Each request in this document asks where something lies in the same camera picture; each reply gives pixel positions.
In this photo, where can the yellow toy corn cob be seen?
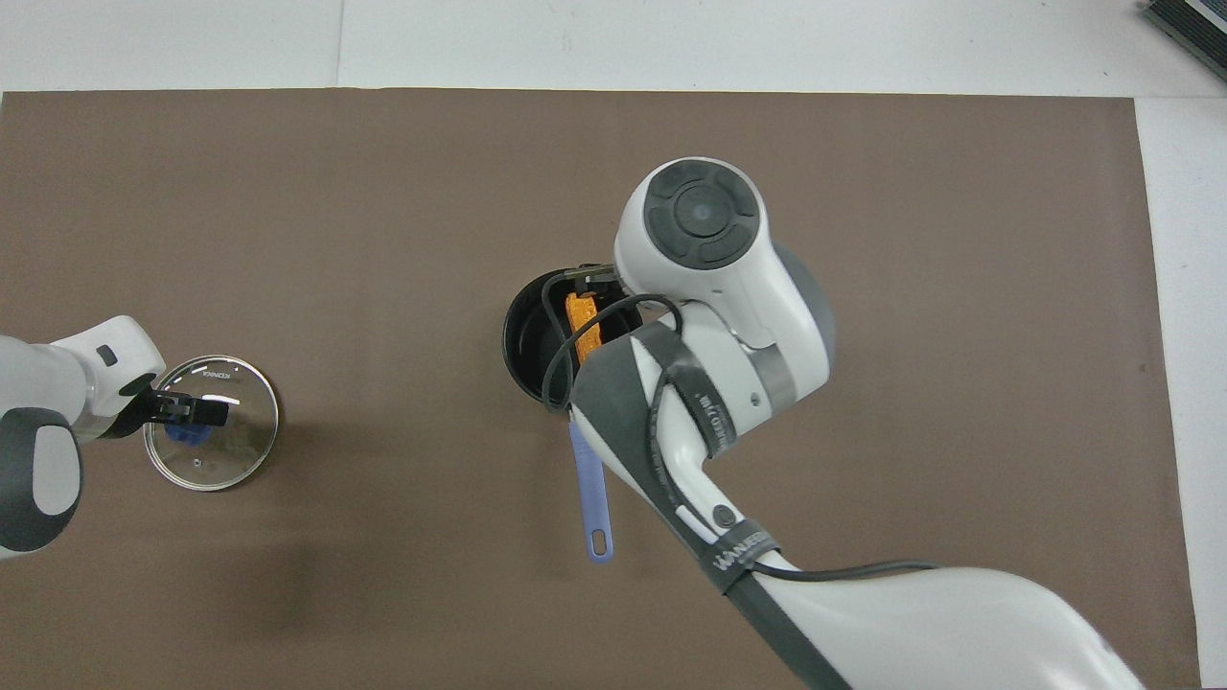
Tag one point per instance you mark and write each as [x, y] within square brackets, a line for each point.
[582, 326]

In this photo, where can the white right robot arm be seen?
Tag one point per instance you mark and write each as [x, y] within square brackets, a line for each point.
[729, 316]

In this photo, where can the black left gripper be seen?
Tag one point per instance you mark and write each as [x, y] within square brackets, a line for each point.
[142, 410]

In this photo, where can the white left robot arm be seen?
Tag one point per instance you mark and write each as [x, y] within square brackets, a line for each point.
[48, 412]

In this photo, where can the dark ribbed box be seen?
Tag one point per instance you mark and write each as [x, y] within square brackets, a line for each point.
[1193, 19]

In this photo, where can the brown table mat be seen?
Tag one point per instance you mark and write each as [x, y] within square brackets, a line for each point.
[383, 192]

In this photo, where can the glass lid with blue knob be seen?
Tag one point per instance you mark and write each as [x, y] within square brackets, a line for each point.
[230, 450]

